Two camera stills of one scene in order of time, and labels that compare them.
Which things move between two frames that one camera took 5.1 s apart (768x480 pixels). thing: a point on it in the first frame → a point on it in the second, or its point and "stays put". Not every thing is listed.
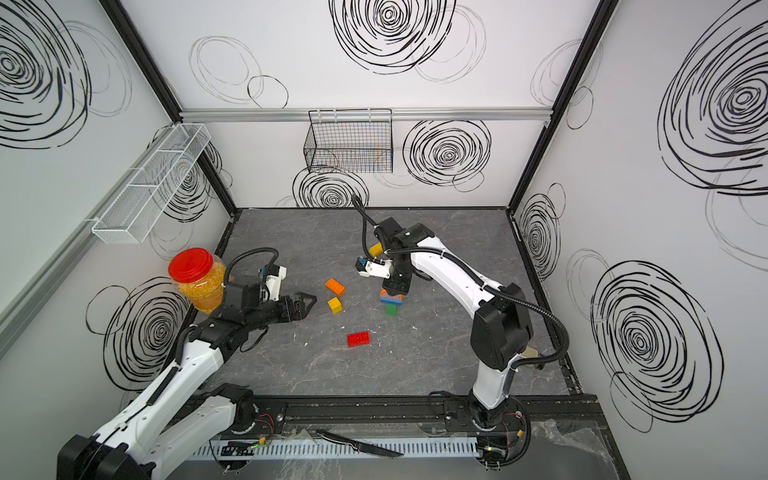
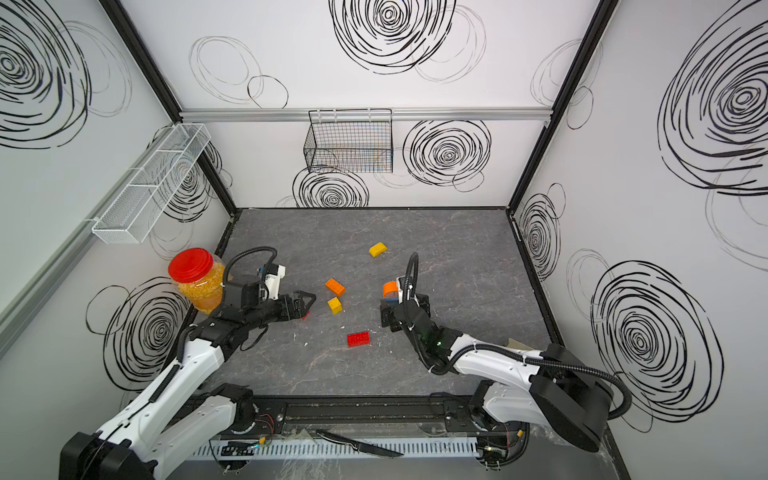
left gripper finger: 307,300 stays put
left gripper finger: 298,309 stays put
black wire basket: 350,141 stays put
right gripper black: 394,288 → 392,312
